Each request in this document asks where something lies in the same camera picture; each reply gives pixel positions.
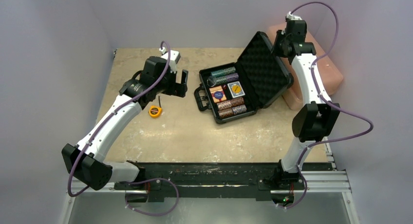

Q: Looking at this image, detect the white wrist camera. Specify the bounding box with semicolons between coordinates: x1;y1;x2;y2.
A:
159;47;181;74
285;11;302;20

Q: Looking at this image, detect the yellow big blind button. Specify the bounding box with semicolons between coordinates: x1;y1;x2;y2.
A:
231;84;242;96

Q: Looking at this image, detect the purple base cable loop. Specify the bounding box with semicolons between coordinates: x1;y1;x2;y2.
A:
124;177;181;217

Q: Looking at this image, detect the orange poker chip row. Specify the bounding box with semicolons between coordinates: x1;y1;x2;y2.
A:
217;97;244;111

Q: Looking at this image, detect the blue grey poker chip stack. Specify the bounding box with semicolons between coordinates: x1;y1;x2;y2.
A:
231;105;247;115

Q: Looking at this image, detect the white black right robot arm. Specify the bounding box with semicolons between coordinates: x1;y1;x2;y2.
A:
273;17;339;188

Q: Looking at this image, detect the black foam-lined poker case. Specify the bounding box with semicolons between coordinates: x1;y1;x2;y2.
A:
194;31;293;124

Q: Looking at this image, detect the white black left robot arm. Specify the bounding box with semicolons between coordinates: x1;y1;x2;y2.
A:
61;52;188;190

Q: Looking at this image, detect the yellow tape measure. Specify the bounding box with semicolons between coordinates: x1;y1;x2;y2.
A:
148;96;163;118

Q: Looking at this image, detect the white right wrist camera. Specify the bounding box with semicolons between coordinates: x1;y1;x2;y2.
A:
285;11;302;20

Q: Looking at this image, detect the brown poker chip stack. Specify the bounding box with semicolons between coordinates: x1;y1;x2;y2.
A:
218;109;234;119

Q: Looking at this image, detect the clear round dealer button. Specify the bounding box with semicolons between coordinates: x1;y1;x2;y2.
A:
207;76;217;87

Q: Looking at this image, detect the blue playing card deck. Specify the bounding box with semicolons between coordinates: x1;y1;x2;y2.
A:
227;81;245;98

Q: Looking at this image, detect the black metal base frame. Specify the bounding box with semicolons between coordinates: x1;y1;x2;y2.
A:
66;162;352;204

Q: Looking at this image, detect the green poker chip row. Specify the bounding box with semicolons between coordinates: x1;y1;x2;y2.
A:
211;67;236;77

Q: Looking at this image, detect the red playing card deck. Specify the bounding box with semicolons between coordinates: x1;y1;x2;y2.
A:
209;85;227;103

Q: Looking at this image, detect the purple poker chip row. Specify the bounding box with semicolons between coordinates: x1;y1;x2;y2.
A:
215;73;239;85

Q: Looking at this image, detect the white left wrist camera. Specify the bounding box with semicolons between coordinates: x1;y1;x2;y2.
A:
159;47;181;74

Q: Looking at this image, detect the pink translucent plastic box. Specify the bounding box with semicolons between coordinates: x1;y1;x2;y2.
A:
266;23;343;111

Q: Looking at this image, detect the blue small blind button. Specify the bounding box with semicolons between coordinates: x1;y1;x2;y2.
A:
213;91;225;99

